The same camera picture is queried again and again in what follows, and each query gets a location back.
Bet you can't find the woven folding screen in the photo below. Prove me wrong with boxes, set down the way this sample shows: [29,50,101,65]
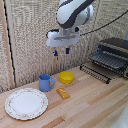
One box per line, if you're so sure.
[0,0,128,94]

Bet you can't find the yellow bowl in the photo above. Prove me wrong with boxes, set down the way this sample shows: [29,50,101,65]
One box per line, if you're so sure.
[58,71,76,85]

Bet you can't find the white floral rim plate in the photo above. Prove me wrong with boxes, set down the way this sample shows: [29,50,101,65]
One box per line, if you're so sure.
[4,87,50,121]

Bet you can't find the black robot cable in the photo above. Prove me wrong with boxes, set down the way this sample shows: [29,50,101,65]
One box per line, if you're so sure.
[79,9,128,37]

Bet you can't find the blue mug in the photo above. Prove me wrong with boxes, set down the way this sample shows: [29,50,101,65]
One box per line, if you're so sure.
[38,73,56,93]

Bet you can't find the black wire oven rack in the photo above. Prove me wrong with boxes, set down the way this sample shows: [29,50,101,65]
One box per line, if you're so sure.
[88,50,128,73]

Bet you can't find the black dish rack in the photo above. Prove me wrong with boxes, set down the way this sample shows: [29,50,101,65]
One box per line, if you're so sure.
[87,36,128,80]

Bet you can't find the orange bread loaf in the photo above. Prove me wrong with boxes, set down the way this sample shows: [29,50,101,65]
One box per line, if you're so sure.
[55,86,71,101]

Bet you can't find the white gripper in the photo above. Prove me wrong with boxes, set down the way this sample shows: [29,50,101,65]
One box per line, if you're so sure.
[45,28,81,57]

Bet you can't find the open oven door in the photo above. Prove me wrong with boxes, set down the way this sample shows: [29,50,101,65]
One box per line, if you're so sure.
[79,62,112,85]

